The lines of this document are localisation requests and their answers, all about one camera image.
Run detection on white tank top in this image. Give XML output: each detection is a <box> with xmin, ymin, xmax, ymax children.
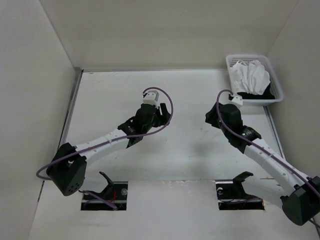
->
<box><xmin>230</xmin><ymin>60</ymin><xmax>271</xmax><ymax>96</ymax></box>

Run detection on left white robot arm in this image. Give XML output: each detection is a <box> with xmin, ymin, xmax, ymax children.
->
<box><xmin>46</xmin><ymin>103</ymin><xmax>172</xmax><ymax>200</ymax></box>

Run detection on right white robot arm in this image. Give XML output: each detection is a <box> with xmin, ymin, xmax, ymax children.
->
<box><xmin>205</xmin><ymin>102</ymin><xmax>320</xmax><ymax>226</ymax></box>

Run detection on black tank top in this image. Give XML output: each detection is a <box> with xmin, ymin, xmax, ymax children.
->
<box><xmin>237</xmin><ymin>84</ymin><xmax>275</xmax><ymax>100</ymax></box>

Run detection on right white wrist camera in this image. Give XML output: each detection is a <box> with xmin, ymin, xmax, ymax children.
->
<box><xmin>228</xmin><ymin>94</ymin><xmax>243</xmax><ymax>108</ymax></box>

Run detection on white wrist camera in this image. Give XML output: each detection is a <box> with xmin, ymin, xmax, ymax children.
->
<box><xmin>228</xmin><ymin>94</ymin><xmax>243</xmax><ymax>108</ymax></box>
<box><xmin>142</xmin><ymin>90</ymin><xmax>159</xmax><ymax>108</ymax></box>

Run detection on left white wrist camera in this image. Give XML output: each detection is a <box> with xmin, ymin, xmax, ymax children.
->
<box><xmin>142</xmin><ymin>90</ymin><xmax>159</xmax><ymax>108</ymax></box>

